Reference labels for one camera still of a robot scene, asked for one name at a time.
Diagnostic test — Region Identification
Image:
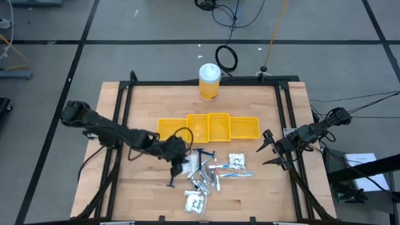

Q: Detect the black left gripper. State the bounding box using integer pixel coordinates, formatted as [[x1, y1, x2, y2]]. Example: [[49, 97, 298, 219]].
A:
[[154, 136, 190, 178]]

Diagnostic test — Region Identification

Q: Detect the yellow plastic basket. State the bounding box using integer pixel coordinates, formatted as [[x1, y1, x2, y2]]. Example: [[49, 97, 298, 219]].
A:
[[229, 116, 261, 140], [186, 114, 210, 144], [207, 112, 232, 143], [156, 118, 188, 142]]

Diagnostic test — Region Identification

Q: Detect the black side cart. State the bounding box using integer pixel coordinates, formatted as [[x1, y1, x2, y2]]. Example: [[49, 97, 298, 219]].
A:
[[323, 146, 400, 225]]

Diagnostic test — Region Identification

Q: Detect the blue toothbrush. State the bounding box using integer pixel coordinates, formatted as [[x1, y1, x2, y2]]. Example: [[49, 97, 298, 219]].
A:
[[219, 171, 255, 179]]

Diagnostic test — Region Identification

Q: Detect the green toothbrush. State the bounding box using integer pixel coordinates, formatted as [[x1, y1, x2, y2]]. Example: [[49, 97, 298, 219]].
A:
[[199, 157, 214, 171]]

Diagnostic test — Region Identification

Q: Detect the clear bag of cotton pads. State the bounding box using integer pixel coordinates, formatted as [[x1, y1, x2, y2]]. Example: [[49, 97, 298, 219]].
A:
[[184, 194, 206, 217], [227, 152, 247, 171], [182, 152, 198, 175]]

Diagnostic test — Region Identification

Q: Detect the white yellow wipes canister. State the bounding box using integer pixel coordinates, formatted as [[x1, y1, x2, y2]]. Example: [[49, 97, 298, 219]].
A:
[[198, 62, 222, 102]]

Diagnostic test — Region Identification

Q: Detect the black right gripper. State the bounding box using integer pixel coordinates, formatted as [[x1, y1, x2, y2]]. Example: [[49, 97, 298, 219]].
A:
[[256, 129, 299, 172]]

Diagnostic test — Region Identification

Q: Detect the grey blue floor base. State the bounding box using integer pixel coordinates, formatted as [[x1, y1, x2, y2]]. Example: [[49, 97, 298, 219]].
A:
[[9, 0, 64, 8], [0, 70, 33, 80]]

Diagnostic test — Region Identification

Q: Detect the black hanging cable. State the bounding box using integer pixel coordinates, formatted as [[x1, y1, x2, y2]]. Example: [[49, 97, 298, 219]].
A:
[[214, 0, 241, 73]]

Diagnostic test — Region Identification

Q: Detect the white printed booklet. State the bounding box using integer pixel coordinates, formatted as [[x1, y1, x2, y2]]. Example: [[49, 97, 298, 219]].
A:
[[343, 152, 391, 192]]

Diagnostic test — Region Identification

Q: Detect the yellow hanging cable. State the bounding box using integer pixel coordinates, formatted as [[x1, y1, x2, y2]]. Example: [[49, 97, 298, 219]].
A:
[[264, 0, 290, 68]]

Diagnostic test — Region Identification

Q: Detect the black cable bundle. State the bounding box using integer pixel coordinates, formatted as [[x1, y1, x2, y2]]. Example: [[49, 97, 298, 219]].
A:
[[193, 0, 266, 29]]

